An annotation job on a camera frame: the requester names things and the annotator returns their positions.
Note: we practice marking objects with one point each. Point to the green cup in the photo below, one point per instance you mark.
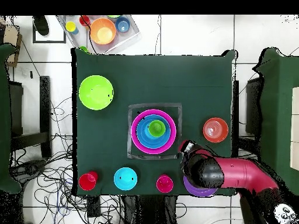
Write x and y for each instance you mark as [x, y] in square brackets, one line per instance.
[84, 49]
[157, 128]

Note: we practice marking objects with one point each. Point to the medium blue ribbed bowl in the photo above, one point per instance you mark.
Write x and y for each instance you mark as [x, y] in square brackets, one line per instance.
[143, 133]

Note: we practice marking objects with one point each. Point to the large blue bowl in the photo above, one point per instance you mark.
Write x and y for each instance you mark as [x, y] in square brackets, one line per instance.
[138, 136]

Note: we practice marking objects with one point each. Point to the large pink bowl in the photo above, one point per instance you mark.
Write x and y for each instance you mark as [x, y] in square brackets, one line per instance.
[134, 137]

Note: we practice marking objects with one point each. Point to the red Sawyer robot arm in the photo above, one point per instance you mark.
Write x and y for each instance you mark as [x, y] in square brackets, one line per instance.
[243, 172]

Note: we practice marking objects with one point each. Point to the orange ribbed bowl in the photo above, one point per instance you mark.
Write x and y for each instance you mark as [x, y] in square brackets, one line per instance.
[215, 130]

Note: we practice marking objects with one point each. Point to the pink cup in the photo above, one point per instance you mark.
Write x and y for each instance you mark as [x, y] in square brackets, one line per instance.
[164, 184]

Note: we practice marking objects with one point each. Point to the purple bowl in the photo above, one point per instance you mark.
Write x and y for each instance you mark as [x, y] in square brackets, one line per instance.
[198, 191]

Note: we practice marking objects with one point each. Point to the small cyan bowl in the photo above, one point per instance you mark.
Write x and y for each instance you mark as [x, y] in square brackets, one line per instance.
[125, 178]

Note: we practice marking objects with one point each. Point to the dark green table cloth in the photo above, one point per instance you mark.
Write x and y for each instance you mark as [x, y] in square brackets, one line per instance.
[151, 67]

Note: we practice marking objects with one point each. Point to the large green bowl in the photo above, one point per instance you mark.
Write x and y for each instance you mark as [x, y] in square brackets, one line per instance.
[95, 92]

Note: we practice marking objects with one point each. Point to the red cup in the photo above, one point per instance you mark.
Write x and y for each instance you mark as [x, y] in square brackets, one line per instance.
[87, 182]
[84, 21]

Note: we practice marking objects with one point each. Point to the green covered side table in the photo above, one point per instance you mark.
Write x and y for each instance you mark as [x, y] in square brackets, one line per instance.
[278, 105]
[4, 116]

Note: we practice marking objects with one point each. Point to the black power strip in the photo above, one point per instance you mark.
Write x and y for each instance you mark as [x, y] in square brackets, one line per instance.
[93, 206]

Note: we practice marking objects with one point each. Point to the beige box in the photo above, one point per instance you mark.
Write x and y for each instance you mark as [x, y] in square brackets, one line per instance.
[294, 128]

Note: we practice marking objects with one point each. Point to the blue cup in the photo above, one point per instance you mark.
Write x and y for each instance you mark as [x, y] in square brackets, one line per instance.
[123, 25]

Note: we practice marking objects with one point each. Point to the large orange bowl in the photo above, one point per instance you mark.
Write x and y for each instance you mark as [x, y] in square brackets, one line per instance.
[102, 31]

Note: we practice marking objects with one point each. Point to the clear plastic tray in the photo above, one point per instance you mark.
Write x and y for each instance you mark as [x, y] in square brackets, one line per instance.
[80, 38]

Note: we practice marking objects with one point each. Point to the black floor device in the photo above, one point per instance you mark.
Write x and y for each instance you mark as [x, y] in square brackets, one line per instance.
[30, 168]

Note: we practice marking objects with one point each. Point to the yellow cup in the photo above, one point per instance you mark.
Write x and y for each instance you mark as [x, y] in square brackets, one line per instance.
[70, 26]

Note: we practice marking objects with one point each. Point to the person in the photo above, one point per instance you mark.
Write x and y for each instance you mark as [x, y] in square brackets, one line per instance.
[40, 25]

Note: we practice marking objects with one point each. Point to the brown cardboard box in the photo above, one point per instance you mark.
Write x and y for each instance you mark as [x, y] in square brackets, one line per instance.
[12, 39]

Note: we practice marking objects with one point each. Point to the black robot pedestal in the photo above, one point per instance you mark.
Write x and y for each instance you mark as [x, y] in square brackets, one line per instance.
[149, 210]

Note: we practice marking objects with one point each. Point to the black table leg frame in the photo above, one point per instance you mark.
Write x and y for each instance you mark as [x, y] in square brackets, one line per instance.
[251, 105]
[44, 105]

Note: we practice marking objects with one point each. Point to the black floor tape frame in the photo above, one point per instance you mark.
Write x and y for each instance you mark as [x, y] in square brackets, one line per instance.
[49, 42]

